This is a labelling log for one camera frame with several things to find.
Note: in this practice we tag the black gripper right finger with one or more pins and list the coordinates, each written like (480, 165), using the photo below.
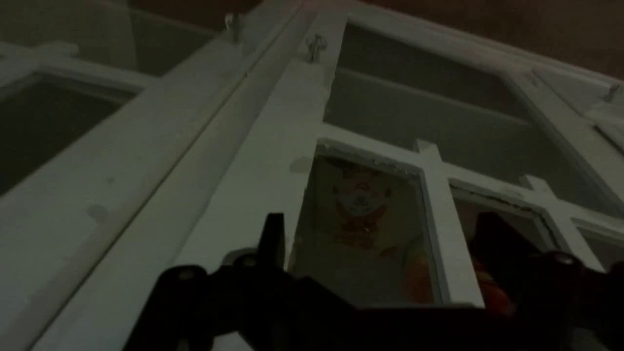
(555, 295)

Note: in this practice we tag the white right door knob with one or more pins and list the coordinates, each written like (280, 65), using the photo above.
(315, 48)

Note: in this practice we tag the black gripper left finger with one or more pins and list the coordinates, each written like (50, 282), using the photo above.
(254, 297)

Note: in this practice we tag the white cabinet door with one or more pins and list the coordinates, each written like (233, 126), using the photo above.
(482, 126)
(83, 237)

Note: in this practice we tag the yellow toy inside cabinet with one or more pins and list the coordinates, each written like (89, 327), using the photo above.
(369, 237)

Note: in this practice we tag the white door knob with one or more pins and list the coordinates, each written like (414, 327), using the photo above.
(315, 48)
(233, 22)

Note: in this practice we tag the white left door knob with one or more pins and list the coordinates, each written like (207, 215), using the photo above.
(233, 22)

